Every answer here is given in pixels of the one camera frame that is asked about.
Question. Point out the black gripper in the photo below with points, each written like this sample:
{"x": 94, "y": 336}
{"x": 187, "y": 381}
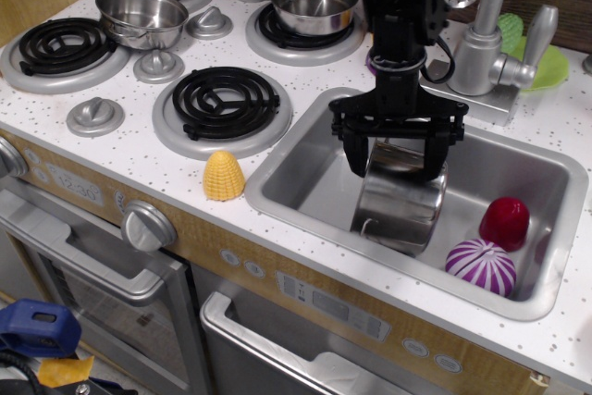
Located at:
{"x": 398, "y": 107}

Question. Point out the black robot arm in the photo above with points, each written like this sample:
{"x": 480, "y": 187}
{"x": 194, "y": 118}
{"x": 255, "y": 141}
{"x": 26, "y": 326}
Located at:
{"x": 402, "y": 30}

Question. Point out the grey toy sink basin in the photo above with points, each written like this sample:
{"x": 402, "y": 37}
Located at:
{"x": 306, "y": 181}

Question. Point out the steel bowl pot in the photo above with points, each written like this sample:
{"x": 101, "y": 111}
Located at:
{"x": 143, "y": 24}

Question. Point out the purple toy eggplant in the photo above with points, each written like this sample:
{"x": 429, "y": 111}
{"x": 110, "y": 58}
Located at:
{"x": 369, "y": 65}

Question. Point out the silver toy faucet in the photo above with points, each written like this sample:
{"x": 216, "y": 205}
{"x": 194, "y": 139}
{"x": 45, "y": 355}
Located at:
{"x": 485, "y": 78}

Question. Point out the red toy vegetable half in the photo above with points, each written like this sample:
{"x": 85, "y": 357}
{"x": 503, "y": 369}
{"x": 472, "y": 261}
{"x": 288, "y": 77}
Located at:
{"x": 506, "y": 223}

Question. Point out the purple striped toy onion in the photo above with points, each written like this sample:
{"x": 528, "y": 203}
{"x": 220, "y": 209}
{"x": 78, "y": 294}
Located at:
{"x": 483, "y": 264}

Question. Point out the green toy corn piece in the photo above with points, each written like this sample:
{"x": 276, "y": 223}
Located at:
{"x": 511, "y": 27}

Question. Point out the back right black burner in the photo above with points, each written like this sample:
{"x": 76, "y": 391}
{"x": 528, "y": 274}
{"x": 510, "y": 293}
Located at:
{"x": 267, "y": 38}

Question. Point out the yellow toy corn piece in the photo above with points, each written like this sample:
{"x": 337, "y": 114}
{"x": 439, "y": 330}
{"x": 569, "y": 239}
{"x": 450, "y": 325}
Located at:
{"x": 223, "y": 179}

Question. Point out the green toy plate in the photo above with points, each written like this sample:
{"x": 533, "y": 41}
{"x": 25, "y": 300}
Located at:
{"x": 552, "y": 70}

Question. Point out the front centre black burner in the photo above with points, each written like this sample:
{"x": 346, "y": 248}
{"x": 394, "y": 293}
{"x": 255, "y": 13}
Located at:
{"x": 232, "y": 109}

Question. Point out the silver stove knob upper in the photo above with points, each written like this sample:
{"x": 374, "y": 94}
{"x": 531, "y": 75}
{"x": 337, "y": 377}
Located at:
{"x": 211, "y": 24}

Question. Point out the silver stove knob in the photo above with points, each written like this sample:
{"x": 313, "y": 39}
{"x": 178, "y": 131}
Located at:
{"x": 158, "y": 66}
{"x": 211, "y": 24}
{"x": 95, "y": 117}

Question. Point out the toy dishwasher door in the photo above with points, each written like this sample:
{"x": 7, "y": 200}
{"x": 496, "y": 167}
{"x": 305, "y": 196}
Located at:
{"x": 257, "y": 347}

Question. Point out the silver stove knob middle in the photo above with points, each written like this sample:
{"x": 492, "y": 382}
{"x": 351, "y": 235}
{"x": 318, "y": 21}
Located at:
{"x": 158, "y": 66}

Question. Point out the silver oven dial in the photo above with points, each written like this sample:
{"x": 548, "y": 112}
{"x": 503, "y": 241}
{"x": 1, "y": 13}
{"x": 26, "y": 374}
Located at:
{"x": 145, "y": 228}

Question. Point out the silver stove knob front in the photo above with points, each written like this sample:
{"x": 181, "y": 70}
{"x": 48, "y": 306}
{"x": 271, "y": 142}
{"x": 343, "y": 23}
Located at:
{"x": 95, "y": 117}

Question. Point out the toy oven door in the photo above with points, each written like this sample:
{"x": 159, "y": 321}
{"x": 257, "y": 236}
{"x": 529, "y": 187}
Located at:
{"x": 135, "y": 309}

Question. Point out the front left black burner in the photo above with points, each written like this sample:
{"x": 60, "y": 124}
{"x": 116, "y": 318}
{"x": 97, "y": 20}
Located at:
{"x": 62, "y": 56}

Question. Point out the silver oven dial left edge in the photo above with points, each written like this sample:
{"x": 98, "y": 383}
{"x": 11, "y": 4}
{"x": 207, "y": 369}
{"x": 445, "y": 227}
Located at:
{"x": 12, "y": 162}

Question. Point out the yellow cloth scrap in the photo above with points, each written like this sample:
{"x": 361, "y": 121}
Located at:
{"x": 57, "y": 372}

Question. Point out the steel saucepan with handle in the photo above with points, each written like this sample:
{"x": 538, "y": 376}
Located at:
{"x": 313, "y": 17}

